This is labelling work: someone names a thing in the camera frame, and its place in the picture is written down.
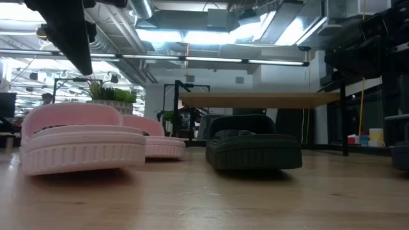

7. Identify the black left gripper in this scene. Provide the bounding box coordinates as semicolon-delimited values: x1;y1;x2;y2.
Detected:
24;0;96;76

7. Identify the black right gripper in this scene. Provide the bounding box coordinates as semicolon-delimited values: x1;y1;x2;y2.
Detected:
324;34;384;80

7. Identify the pink slide sandal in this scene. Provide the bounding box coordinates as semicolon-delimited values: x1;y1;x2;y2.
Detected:
122;114;187;160
19;102;147;176

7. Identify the succulent plant in patterned pot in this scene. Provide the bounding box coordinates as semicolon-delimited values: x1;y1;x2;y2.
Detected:
85;79;138;116

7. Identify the person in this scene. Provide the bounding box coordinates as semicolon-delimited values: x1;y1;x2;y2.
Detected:
40;92;54;106

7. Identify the yellow white cup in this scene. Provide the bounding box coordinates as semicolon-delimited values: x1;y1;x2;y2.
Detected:
368;128;385;148

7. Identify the black monitor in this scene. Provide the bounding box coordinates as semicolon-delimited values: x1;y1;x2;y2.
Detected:
0;92;17;118

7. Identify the grey blue office chair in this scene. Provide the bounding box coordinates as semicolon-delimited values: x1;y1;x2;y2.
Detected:
196;113;224;142

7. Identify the yellow cable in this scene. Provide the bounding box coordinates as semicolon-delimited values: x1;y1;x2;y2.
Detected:
357;0;367;138

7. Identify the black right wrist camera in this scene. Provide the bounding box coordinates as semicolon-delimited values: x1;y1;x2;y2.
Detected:
360;13;389;42

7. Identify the black aluminium table frame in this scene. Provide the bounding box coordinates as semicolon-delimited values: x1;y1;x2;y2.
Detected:
183;139;394;158

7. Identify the wooden shelf black metal frame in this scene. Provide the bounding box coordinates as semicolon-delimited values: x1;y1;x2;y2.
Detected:
162;79;350;157

